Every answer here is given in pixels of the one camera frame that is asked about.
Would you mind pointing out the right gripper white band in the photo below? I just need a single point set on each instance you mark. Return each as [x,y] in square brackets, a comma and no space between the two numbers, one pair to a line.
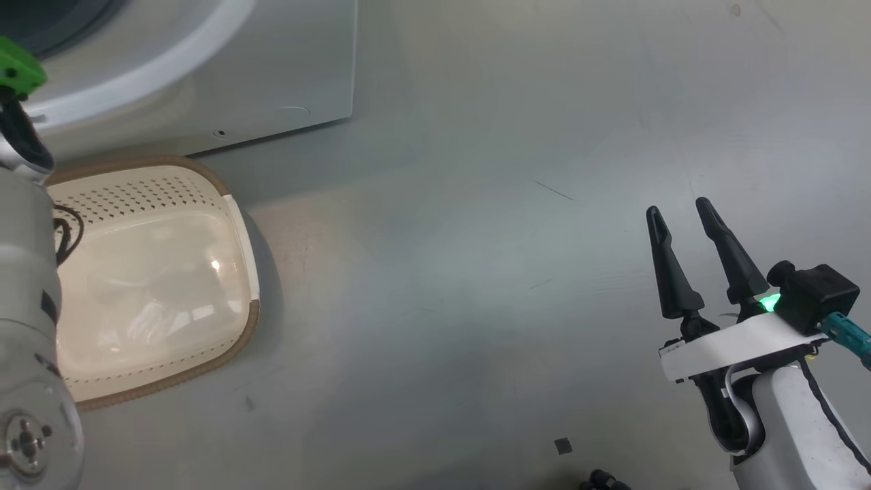
[735,344]

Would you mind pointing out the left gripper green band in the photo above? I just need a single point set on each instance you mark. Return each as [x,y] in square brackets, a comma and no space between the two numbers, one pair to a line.
[20,68]

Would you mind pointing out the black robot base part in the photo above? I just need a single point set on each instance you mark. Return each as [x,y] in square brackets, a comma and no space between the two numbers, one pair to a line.
[602,480]

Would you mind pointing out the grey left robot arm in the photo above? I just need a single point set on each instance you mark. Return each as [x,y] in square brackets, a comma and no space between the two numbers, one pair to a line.
[27,306]

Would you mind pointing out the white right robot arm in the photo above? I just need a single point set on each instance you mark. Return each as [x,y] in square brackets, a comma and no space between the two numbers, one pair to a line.
[796,435]

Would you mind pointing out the white front-load washing machine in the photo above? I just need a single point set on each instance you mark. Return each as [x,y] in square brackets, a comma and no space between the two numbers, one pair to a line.
[272,68]

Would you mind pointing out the cream basket with brown rim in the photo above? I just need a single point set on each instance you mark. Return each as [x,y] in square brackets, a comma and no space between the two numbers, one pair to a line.
[150,306]

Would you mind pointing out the small black square scrap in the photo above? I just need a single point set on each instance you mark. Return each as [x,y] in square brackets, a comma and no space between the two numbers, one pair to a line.
[563,446]

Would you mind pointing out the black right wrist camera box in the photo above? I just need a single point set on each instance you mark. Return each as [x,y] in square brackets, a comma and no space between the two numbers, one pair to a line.
[816,296]

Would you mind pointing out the teal camera connector plug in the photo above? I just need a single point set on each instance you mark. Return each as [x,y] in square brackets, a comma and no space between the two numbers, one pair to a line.
[850,335]

